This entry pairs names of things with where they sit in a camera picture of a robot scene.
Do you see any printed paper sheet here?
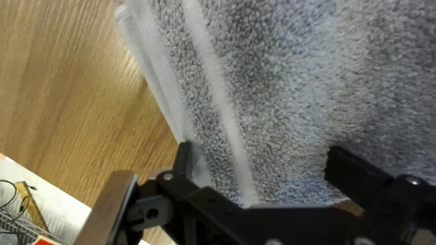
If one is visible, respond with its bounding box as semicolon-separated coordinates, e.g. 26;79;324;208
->
0;152;94;245

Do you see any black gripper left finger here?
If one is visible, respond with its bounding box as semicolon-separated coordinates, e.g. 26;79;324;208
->
135;140;256;245

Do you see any silver metal bracket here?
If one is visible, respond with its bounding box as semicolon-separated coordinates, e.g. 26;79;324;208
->
73;170;139;245

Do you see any grey towel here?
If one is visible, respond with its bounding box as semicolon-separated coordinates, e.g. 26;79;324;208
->
113;0;436;209

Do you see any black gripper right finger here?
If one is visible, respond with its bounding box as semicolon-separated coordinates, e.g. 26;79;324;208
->
324;144;436;245

